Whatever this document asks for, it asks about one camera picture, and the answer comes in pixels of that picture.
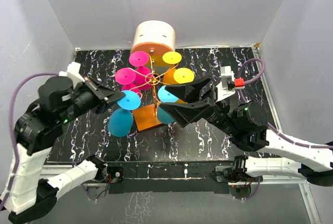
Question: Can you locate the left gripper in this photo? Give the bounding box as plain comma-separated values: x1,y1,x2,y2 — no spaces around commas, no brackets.
59,74,127,124

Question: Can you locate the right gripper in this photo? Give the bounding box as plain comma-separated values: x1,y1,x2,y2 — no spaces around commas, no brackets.
160,76,240,136

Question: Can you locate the magenta wine glass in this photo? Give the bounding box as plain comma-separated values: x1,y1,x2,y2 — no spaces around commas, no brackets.
129,51,152,90
115,68,143,99

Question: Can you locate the orange wine glass front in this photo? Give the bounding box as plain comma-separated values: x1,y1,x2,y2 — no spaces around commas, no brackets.
173,68,195,84

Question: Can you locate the orange wine glass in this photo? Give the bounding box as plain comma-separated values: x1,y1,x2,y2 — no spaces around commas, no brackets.
162,51,182,84
173,68,195,84

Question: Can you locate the blue wine glass front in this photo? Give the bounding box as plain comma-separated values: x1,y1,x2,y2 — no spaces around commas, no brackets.
108,90,141,137

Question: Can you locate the blue wine glass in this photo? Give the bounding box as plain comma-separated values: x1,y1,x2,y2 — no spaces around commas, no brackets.
108,90,141,137
157,86,178,124

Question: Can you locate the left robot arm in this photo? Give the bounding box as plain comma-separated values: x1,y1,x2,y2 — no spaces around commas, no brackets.
1,76,125,223

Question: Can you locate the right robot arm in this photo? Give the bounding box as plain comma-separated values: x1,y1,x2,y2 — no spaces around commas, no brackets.
160,76,332,187

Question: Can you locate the wooden rack base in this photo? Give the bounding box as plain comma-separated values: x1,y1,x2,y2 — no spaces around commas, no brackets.
133,104,162,132

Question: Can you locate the pink yellow cylinder box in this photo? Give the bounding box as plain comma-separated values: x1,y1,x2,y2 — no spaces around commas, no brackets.
131,20,175,67

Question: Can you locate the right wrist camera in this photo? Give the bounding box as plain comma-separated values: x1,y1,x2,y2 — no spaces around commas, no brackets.
215,66,245,102

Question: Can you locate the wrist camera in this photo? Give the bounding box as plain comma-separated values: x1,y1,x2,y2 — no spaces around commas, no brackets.
58,62,85,88
215,66,245,102

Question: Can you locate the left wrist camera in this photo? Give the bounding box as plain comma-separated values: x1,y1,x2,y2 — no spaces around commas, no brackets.
58,62,85,88

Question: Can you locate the gold wire glass rack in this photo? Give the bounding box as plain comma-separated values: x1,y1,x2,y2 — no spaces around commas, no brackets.
127,51,183,117

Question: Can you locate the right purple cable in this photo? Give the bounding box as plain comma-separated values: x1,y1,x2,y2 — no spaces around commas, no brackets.
235,58,333,149

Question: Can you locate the purple cable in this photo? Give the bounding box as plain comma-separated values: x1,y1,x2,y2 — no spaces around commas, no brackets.
235,58,333,149
0,72,62,212

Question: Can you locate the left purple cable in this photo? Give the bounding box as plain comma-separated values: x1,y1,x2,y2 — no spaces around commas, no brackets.
0,72,62,212

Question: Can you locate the aluminium frame rail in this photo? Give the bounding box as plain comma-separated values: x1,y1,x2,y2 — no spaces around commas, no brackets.
41,177,321,223

